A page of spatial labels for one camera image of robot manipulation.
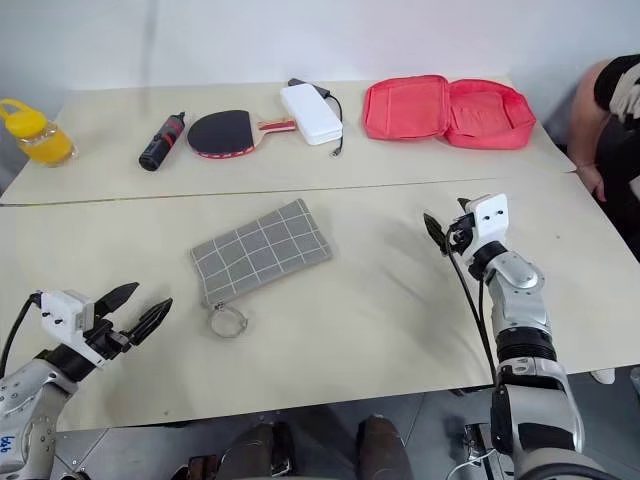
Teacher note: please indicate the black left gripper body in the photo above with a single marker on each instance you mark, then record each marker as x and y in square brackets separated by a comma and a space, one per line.
[107, 338]

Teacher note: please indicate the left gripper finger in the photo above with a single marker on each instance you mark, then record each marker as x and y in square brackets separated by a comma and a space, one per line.
[150, 320]
[117, 297]

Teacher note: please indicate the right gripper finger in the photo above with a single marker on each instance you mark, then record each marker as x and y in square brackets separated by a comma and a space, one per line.
[436, 231]
[466, 206]

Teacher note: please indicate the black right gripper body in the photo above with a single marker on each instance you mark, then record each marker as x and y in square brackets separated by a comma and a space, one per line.
[461, 233]

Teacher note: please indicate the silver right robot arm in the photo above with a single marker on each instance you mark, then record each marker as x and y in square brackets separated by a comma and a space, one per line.
[520, 300]

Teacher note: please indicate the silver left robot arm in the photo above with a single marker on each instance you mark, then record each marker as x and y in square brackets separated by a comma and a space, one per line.
[25, 392]

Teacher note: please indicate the grey checked pouch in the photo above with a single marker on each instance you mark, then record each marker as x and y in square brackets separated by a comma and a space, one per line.
[260, 250]

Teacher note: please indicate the bystander bare hand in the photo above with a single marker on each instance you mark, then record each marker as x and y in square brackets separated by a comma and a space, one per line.
[594, 179]

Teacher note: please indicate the open red fabric pouch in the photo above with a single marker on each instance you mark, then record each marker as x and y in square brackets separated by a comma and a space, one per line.
[405, 107]

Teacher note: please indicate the black bottle with red band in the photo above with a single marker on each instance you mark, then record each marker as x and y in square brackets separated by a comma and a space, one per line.
[160, 145]

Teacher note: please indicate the person in black clothes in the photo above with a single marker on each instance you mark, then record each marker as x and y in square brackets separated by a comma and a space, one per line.
[622, 150]

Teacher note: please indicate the dark rounded shape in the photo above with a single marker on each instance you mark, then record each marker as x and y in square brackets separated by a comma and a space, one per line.
[255, 450]
[382, 447]

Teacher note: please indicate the white rectangular power bank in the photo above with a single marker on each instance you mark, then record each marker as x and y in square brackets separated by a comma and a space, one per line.
[312, 115]

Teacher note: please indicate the yellow bottle with orange drink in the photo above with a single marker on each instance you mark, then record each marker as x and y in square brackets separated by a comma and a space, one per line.
[40, 140]

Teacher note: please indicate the black table tennis paddle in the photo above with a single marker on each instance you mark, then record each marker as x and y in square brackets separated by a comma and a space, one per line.
[217, 134]

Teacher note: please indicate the small white object under table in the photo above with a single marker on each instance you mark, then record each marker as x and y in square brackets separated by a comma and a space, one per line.
[605, 376]

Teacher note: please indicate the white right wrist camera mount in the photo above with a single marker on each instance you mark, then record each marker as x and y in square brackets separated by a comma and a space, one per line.
[492, 215]

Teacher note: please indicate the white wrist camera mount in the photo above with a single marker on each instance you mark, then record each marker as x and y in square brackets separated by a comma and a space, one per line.
[492, 215]
[60, 310]

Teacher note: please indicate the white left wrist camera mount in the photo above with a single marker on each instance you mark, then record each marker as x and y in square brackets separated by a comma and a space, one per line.
[60, 310]

